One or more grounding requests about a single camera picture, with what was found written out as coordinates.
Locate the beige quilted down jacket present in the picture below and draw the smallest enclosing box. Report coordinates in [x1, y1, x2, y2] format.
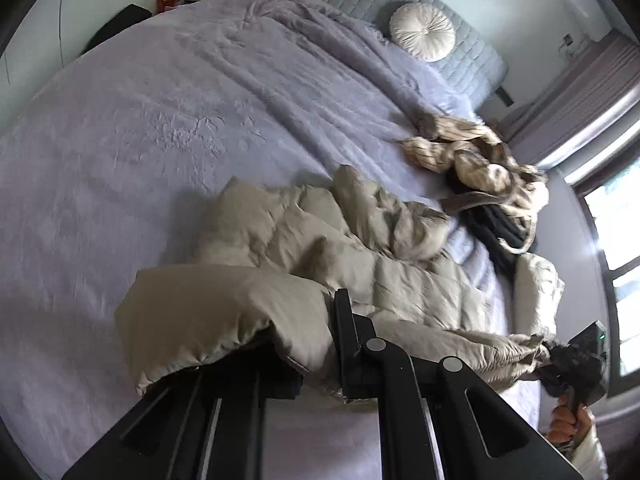
[115, 166, 550, 393]

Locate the person's right hand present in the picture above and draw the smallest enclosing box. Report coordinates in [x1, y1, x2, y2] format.
[544, 394, 594, 445]

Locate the small beige quilted garment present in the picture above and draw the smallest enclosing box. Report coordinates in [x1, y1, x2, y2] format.
[513, 252, 565, 339]

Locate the black garment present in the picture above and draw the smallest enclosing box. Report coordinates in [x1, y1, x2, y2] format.
[442, 160, 539, 280]

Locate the window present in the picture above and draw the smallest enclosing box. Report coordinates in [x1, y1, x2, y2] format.
[574, 153, 639, 396]

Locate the beige striped garment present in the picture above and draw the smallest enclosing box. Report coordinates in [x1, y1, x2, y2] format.
[401, 114, 549, 255]

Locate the purple fleece bed blanket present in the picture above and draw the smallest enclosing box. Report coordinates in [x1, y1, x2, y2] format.
[0, 0, 544, 480]

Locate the purple curtain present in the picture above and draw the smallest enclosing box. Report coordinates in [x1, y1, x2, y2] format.
[499, 30, 639, 168]

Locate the round white tufted cushion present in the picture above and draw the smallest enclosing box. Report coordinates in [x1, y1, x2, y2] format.
[390, 3, 456, 63]

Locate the black object beside bed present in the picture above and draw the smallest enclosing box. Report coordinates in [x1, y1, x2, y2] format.
[82, 3, 152, 54]

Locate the white wardrobe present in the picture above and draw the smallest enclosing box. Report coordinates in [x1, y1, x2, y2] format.
[1, 0, 155, 128]

